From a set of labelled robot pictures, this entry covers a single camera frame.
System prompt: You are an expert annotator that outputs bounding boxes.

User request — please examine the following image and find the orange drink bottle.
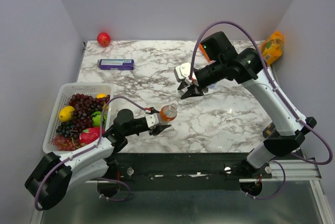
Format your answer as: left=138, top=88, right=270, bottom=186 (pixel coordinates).
left=159, top=103, right=177, bottom=124

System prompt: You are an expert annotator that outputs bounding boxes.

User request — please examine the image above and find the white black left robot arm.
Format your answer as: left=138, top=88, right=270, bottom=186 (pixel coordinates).
left=25, top=108, right=170, bottom=211

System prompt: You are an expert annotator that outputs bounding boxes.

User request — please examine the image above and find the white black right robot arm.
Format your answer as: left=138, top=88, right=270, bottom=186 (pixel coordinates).
left=174, top=31, right=317, bottom=178

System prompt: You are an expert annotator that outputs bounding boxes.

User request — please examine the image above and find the orange razor box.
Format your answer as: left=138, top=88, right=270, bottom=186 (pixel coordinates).
left=198, top=43, right=210, bottom=62

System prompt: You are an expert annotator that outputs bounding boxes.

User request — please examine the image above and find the green toy fruit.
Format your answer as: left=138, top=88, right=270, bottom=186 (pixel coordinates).
left=91, top=111, right=107, bottom=127

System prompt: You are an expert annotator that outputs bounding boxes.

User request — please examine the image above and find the yellow lemon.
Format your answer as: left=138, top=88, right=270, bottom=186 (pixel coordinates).
left=96, top=94, right=109, bottom=111
left=58, top=106, right=75, bottom=122

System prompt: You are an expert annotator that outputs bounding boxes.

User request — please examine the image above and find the red toy fruit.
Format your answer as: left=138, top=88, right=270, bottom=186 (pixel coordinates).
left=79, top=127, right=101, bottom=147

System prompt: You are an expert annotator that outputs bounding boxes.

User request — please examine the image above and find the red grape bunch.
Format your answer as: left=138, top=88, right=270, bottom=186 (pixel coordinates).
left=69, top=94, right=108, bottom=132

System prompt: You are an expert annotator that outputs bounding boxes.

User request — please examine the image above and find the purple white box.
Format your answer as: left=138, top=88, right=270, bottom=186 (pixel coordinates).
left=97, top=59, right=135, bottom=71

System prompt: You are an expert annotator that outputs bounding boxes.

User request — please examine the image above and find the black gold can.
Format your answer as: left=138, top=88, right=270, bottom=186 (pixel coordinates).
left=262, top=122, right=275, bottom=138

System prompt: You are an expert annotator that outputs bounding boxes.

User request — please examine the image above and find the yellow snack bag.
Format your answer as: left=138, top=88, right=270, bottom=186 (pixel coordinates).
left=260, top=31, right=284, bottom=66

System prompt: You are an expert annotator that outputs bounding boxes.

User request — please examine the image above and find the dark grape bunch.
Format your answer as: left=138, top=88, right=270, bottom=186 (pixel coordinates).
left=56, top=120, right=75, bottom=138

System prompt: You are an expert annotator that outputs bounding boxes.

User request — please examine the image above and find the red apple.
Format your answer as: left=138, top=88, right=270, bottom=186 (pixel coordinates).
left=97, top=32, right=111, bottom=47

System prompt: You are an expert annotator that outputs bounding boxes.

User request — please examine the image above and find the white plastic basket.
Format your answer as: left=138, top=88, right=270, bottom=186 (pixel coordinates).
left=42, top=82, right=114, bottom=154

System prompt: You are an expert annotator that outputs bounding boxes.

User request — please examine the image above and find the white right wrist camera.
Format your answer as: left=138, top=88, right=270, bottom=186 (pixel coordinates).
left=174, top=63, right=195, bottom=84

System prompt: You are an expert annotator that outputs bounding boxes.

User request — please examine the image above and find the black mounting rail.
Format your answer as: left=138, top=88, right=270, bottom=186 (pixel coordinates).
left=100, top=153, right=272, bottom=191

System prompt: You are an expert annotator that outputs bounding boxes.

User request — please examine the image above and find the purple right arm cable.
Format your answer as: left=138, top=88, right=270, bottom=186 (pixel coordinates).
left=189, top=20, right=335, bottom=200

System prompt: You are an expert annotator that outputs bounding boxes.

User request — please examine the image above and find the aluminium rail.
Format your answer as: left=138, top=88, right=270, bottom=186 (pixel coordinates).
left=239, top=160, right=322, bottom=183

